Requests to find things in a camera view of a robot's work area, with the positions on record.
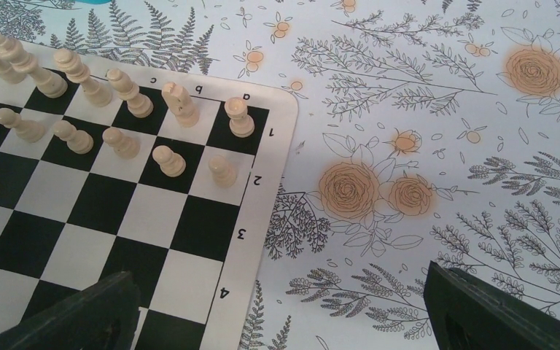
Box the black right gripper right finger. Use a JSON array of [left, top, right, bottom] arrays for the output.
[[424, 262, 560, 350]]

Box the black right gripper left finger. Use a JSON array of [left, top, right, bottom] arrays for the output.
[[0, 271, 141, 349]]

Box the light chess pawn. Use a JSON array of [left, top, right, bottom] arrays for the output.
[[152, 145, 186, 177], [0, 108, 45, 143], [208, 155, 237, 188], [52, 120, 93, 155], [102, 127, 140, 159]]

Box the light bishop chess piece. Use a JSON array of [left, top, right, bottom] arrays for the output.
[[106, 68, 154, 118]]

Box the light knight chess piece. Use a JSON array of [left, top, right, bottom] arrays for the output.
[[161, 82, 199, 128]]

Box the light rook chess piece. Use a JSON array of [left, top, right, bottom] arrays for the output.
[[225, 97, 254, 138]]

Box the light queen chess piece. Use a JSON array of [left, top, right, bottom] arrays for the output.
[[53, 48, 112, 107]]

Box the light king chess piece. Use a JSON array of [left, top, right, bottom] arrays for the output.
[[0, 34, 68, 98]]

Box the black white chessboard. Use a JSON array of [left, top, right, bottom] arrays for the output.
[[0, 42, 298, 349]]

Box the floral patterned table mat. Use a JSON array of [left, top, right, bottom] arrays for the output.
[[0, 1, 560, 349]]

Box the teal plastic box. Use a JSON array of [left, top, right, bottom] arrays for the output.
[[75, 0, 112, 5]]

